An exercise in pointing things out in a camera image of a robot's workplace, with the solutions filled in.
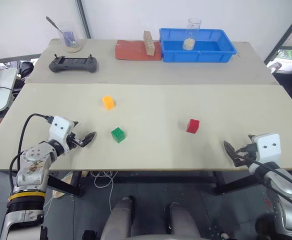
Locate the white side table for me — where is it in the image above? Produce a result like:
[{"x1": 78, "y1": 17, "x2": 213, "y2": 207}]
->
[{"x1": 0, "y1": 66, "x2": 19, "y2": 116}]

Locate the white cable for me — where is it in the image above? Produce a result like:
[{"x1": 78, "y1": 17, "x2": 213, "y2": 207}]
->
[{"x1": 90, "y1": 170, "x2": 119, "y2": 219}]

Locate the glass beaker with grains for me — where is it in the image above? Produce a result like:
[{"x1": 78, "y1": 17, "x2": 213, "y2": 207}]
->
[{"x1": 182, "y1": 17, "x2": 202, "y2": 51}]

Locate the red mat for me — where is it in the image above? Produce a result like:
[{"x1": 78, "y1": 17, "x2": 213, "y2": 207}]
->
[{"x1": 114, "y1": 39, "x2": 163, "y2": 61}]

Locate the dark grey wall post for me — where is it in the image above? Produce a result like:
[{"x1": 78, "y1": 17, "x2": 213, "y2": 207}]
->
[{"x1": 74, "y1": 0, "x2": 92, "y2": 40}]

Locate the grey rounded robot leg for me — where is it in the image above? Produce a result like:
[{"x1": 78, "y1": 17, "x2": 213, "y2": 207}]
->
[
  {"x1": 169, "y1": 202, "x2": 202, "y2": 240},
  {"x1": 100, "y1": 196, "x2": 137, "y2": 240}
]

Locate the grey handheld controller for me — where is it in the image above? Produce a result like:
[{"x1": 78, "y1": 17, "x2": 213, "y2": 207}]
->
[{"x1": 48, "y1": 53, "x2": 99, "y2": 74}]

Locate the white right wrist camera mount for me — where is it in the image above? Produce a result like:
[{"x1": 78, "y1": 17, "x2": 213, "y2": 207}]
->
[{"x1": 253, "y1": 133, "x2": 283, "y2": 164}]

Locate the orange cube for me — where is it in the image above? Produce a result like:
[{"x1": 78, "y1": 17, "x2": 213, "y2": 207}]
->
[{"x1": 101, "y1": 95, "x2": 116, "y2": 111}]

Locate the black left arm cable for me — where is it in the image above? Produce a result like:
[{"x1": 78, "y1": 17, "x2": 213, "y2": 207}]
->
[{"x1": 9, "y1": 113, "x2": 55, "y2": 192}]

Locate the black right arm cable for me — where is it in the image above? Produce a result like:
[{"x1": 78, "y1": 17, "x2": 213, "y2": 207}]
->
[{"x1": 238, "y1": 153, "x2": 292, "y2": 216}]

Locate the glass beaker with spoon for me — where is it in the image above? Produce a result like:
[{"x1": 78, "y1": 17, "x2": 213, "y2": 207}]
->
[{"x1": 45, "y1": 16, "x2": 77, "y2": 47}]

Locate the red cube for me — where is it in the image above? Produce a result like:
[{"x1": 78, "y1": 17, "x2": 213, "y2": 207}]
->
[{"x1": 186, "y1": 118, "x2": 201, "y2": 134}]

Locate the black laptop cable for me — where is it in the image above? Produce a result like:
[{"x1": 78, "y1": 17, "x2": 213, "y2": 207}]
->
[{"x1": 0, "y1": 85, "x2": 17, "y2": 95}]

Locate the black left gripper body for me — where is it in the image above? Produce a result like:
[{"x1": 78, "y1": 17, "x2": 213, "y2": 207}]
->
[{"x1": 66, "y1": 131, "x2": 84, "y2": 151}]

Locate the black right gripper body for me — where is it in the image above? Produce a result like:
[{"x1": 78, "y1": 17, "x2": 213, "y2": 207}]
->
[{"x1": 233, "y1": 142, "x2": 259, "y2": 168}]

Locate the blue plastic bin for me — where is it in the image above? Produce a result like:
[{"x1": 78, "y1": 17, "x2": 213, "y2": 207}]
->
[{"x1": 159, "y1": 27, "x2": 238, "y2": 63}]

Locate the round cork coaster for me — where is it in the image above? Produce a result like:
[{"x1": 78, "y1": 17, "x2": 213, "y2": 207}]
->
[{"x1": 65, "y1": 42, "x2": 83, "y2": 53}]

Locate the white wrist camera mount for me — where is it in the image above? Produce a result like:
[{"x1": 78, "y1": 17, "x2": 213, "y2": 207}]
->
[
  {"x1": 253, "y1": 133, "x2": 283, "y2": 164},
  {"x1": 48, "y1": 115, "x2": 74, "y2": 153}
]

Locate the black window frame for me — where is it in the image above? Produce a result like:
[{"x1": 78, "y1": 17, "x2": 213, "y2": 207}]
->
[{"x1": 262, "y1": 4, "x2": 292, "y2": 66}]

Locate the beige cardboard piece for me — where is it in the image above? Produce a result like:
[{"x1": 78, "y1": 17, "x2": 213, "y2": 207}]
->
[{"x1": 52, "y1": 170, "x2": 73, "y2": 200}]

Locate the green cube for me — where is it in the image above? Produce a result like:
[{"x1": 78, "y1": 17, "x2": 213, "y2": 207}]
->
[{"x1": 110, "y1": 126, "x2": 127, "y2": 144}]

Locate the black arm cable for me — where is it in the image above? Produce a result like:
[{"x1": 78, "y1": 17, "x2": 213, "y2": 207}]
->
[
  {"x1": 238, "y1": 153, "x2": 292, "y2": 216},
  {"x1": 9, "y1": 113, "x2": 55, "y2": 192}
]

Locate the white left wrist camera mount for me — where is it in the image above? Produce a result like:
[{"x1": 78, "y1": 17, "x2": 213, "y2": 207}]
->
[{"x1": 48, "y1": 115, "x2": 74, "y2": 153}]

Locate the black table frame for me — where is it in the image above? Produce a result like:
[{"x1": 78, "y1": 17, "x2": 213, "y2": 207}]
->
[{"x1": 47, "y1": 170, "x2": 256, "y2": 198}]

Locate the wooden block with holes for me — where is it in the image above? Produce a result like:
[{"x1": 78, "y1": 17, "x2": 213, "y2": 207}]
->
[{"x1": 142, "y1": 30, "x2": 156, "y2": 56}]

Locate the glass beaker with purple liquid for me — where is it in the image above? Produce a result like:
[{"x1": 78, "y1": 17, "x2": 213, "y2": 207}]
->
[{"x1": 57, "y1": 21, "x2": 81, "y2": 51}]

